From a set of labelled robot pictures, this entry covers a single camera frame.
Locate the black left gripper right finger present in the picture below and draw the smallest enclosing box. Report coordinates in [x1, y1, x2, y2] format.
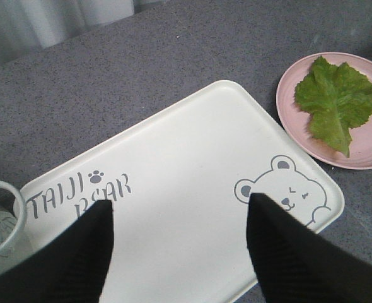
[246, 193, 372, 302]

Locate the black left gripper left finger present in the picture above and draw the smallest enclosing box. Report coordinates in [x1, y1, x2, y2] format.
[0, 200, 114, 302]

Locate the green lettuce leaf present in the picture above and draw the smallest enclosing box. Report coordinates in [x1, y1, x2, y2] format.
[294, 56, 372, 158]

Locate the cream bear serving tray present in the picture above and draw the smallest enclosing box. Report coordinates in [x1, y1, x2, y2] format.
[21, 80, 344, 302]

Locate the pink round plate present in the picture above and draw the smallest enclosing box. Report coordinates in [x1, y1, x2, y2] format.
[276, 52, 372, 170]

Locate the pale green electric cooking pot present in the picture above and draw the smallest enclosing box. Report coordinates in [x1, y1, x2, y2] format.
[0, 181, 30, 274]

